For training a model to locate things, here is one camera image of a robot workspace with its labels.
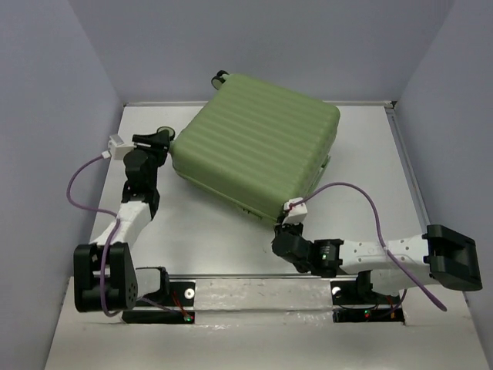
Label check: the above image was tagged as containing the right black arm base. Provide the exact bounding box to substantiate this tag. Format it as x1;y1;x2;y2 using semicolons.
331;281;405;324

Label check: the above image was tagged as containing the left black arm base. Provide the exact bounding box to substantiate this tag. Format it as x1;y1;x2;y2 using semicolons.
121;281;196;325

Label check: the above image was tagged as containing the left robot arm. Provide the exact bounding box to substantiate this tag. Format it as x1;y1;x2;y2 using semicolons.
72;126;176;317

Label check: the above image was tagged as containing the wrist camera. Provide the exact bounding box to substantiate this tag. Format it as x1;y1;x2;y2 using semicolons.
108;134;135;161
282;198;307;225

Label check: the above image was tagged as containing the green hard-shell suitcase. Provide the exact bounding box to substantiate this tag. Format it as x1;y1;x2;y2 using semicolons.
170;70;340;223

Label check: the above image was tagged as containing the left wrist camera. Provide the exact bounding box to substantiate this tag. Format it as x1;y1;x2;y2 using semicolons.
108;134;135;161

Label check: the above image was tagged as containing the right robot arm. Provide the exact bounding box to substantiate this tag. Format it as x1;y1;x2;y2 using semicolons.
272;224;482;302

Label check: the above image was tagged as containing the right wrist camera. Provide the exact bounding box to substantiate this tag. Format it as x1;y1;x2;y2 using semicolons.
282;198;307;225

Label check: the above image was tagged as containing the aluminium table rail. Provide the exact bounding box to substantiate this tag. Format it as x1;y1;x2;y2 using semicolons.
384;101;430;232

